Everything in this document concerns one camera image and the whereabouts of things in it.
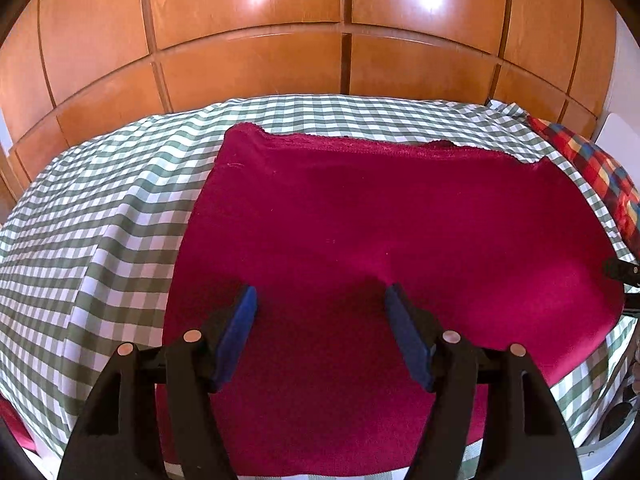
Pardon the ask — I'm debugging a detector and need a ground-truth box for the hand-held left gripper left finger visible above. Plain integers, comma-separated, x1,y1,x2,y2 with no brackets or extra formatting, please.
56,285,258,480

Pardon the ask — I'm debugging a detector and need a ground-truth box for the dark red cloth garment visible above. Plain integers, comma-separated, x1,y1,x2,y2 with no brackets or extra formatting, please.
155,124,628,480

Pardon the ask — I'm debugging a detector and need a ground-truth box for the red bedding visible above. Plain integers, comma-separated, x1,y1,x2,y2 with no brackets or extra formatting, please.
0,396,40,457

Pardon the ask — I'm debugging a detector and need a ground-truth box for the white board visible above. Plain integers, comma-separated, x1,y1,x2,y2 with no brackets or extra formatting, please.
592,111,640,171

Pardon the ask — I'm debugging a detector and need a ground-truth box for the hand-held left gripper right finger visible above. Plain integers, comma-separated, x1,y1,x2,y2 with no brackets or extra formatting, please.
385,282,583,480

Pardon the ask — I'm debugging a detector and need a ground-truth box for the multicolour plaid pillow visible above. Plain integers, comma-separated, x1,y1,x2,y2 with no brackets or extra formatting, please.
527,116,640,261

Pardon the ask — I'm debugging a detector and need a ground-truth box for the grey curved object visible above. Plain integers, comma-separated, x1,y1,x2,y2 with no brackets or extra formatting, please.
575,400,633,480

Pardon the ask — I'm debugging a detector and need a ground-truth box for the green white checked bed sheet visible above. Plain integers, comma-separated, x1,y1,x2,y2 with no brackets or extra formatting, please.
0,94,640,480

